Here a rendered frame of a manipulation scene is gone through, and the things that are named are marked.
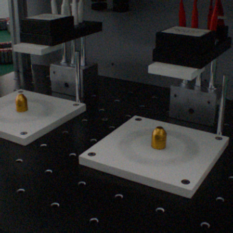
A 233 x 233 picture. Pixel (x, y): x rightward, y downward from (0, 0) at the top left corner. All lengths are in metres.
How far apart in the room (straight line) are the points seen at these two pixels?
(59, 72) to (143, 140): 0.26
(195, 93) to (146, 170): 0.19
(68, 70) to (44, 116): 0.13
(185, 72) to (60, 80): 0.31
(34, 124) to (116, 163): 0.17
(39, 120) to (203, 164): 0.26
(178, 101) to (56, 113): 0.19
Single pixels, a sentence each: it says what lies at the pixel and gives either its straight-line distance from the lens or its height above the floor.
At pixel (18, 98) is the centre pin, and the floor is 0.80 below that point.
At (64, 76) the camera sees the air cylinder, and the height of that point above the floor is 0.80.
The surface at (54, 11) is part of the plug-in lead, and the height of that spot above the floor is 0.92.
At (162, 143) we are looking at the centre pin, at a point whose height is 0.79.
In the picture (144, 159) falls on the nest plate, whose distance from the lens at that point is 0.48.
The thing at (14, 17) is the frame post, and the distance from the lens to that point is 0.88.
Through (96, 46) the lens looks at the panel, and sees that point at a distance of 0.82.
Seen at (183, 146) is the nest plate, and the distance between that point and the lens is 0.52.
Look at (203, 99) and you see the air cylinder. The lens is 0.60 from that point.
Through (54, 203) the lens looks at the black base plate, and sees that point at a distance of 0.43.
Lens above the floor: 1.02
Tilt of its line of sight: 23 degrees down
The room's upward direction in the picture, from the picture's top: straight up
